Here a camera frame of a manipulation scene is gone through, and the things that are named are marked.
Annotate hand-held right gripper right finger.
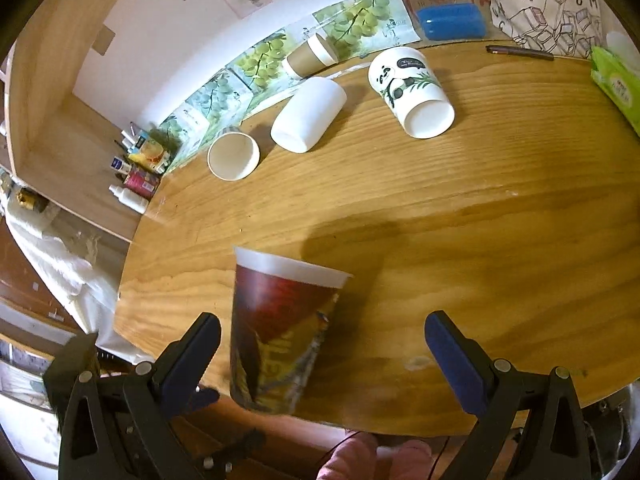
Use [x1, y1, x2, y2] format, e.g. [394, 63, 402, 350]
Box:
[424, 311, 593, 480]

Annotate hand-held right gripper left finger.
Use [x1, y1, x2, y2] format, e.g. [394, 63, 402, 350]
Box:
[59, 312, 223, 480]

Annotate red printed paper cup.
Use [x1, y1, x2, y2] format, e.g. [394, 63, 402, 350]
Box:
[229, 246, 355, 416]

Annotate small white paper cup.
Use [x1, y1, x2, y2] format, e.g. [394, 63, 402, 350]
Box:
[207, 126, 261, 181]

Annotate tall plain white cup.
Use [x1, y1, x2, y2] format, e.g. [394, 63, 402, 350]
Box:
[270, 77, 348, 154]

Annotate panda print white cup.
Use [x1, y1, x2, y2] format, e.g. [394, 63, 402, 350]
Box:
[368, 46, 456, 140]

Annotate brown paper cup white rim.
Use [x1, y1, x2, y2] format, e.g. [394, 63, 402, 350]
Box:
[281, 33, 341, 80]

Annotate person's pink pants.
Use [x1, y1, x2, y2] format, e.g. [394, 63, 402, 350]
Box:
[316, 430, 434, 480]

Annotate white cloth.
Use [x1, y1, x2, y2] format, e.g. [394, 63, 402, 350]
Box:
[4, 199, 128, 356]

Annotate brown wooden cabinet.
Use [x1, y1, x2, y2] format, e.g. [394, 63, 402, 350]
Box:
[0, 220, 86, 356]

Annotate white plastic bottle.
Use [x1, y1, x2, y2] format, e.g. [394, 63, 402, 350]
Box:
[109, 185, 151, 214]

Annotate red round can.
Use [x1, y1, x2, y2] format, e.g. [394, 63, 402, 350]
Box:
[124, 167, 161, 196]

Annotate yellow snack packet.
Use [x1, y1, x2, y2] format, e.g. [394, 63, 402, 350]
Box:
[127, 139, 169, 174]

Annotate gold metal object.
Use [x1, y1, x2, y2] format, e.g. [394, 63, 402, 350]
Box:
[17, 187, 49, 212]

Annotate dark brown pen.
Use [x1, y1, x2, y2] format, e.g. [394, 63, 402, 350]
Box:
[486, 45, 556, 61]

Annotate green tissue pack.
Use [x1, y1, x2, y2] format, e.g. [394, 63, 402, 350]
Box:
[590, 32, 640, 138]

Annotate blue plastic box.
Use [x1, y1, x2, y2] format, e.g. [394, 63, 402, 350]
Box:
[416, 2, 486, 41]

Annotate white printed tote bag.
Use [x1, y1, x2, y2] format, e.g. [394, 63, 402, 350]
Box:
[467, 0, 607, 58]

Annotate thin black cable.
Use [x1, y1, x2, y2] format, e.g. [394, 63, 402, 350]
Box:
[320, 430, 357, 466]

